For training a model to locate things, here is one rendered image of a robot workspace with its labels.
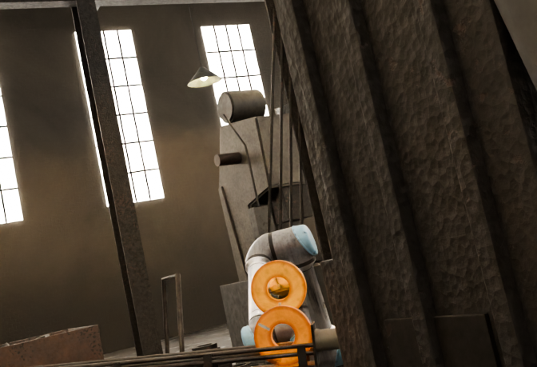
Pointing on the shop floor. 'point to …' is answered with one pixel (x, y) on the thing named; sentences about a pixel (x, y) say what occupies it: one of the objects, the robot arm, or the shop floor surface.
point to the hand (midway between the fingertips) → (276, 281)
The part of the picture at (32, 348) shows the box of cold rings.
